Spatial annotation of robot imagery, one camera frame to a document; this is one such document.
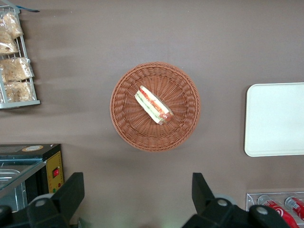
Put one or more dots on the clear acrylic bottle rack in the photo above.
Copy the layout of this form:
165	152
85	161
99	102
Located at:
251	202

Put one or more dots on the round brown wicker basket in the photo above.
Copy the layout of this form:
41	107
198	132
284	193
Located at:
133	133

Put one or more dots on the clear bag of crackers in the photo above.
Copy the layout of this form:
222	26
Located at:
17	91
14	70
7	45
12	25

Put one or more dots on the blue flat strip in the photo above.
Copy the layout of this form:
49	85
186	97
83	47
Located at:
29	10

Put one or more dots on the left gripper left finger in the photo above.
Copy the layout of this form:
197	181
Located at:
59	204

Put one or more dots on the red cola bottle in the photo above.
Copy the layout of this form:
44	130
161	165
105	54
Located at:
278	211
298	206

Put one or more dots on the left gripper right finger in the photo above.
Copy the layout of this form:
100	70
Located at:
209	211

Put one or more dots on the cream plastic tray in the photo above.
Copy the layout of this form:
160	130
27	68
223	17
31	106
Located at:
275	118

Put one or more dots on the black yellow food warmer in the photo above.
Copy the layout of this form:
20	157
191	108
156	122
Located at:
53	164

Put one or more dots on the triangular wrapped sandwich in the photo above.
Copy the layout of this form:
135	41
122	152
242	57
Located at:
152	104

